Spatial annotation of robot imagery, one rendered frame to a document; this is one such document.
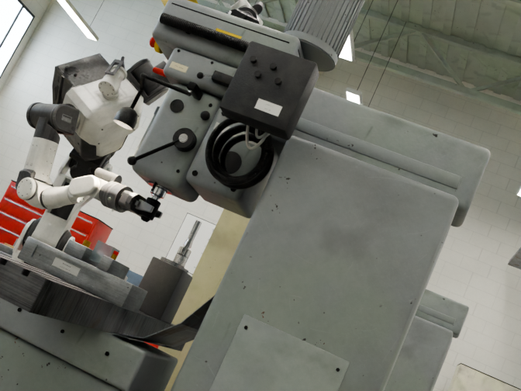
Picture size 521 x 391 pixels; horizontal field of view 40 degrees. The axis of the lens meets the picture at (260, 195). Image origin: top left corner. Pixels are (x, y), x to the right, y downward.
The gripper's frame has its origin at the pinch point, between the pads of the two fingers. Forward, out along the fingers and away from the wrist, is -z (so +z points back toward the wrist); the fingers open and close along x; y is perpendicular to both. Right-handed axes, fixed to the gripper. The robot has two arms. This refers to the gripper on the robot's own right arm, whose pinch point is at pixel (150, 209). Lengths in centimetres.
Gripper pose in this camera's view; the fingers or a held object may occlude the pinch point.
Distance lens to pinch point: 228.7
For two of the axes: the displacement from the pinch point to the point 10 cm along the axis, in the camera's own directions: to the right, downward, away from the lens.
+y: -4.2, 8.9, -1.8
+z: -8.2, -2.8, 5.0
